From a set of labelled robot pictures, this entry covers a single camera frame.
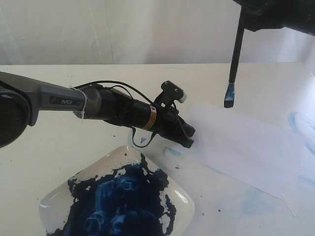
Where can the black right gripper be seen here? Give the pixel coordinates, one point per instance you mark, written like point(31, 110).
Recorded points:
point(297, 15)

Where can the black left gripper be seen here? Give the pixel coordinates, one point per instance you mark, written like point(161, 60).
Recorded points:
point(171, 126)

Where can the black paintbrush blue tip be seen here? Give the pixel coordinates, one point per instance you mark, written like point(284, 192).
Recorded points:
point(230, 92)

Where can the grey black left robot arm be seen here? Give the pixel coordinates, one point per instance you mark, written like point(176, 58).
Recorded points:
point(22, 98)

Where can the white paper sheet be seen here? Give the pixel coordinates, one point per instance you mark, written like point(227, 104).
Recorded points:
point(259, 154)

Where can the white square paint plate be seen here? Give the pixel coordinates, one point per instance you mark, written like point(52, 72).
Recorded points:
point(122, 194)

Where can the white backdrop curtain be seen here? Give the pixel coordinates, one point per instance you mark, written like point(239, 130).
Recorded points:
point(117, 31)

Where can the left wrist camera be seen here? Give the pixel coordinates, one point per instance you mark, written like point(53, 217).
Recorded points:
point(170, 93)

